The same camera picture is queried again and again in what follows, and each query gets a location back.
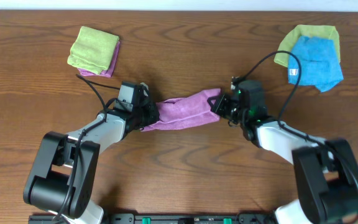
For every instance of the purple cloth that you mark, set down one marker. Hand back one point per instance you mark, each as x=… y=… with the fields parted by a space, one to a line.
x=104 y=73
x=188 y=112

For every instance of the folded purple cloth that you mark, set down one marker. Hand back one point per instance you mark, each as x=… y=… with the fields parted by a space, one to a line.
x=104 y=73

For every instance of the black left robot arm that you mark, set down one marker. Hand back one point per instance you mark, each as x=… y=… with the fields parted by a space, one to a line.
x=62 y=176

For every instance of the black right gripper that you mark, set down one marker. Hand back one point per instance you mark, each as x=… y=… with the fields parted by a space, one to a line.
x=218 y=108

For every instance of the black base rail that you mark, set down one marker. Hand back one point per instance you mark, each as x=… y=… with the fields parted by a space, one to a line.
x=130 y=218

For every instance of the folded green cloth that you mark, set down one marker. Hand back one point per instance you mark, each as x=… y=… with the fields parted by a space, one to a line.
x=93 y=50

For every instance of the green cloth in pile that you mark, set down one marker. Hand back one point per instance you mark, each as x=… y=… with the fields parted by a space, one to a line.
x=289 y=41

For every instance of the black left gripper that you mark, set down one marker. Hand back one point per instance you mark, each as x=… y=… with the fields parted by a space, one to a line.
x=154 y=113

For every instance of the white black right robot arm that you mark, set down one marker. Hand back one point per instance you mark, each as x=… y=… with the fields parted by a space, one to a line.
x=326 y=171

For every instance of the blue cloth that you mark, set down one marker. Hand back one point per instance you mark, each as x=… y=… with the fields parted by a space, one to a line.
x=315 y=63

